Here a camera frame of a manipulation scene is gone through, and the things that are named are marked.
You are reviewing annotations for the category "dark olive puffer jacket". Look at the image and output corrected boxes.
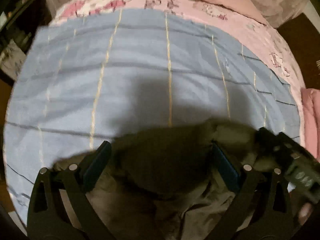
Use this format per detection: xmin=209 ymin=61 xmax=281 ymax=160
xmin=51 ymin=119 xmax=291 ymax=240

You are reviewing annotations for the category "pink folded quilt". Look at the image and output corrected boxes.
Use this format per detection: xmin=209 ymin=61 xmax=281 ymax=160
xmin=301 ymin=88 xmax=320 ymax=161

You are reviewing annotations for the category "dark wooden headboard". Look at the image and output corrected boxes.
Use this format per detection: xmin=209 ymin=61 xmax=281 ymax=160
xmin=277 ymin=14 xmax=320 ymax=89

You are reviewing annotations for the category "blue plaid bed sheet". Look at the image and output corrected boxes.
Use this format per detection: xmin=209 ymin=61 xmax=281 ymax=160
xmin=4 ymin=9 xmax=303 ymax=222

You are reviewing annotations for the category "black computer desk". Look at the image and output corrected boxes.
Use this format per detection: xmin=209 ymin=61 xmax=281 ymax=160
xmin=1 ymin=0 xmax=52 ymax=86

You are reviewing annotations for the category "pink cartoon print bedsheet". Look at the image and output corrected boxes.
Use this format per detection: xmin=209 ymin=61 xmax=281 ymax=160
xmin=49 ymin=0 xmax=307 ymax=91

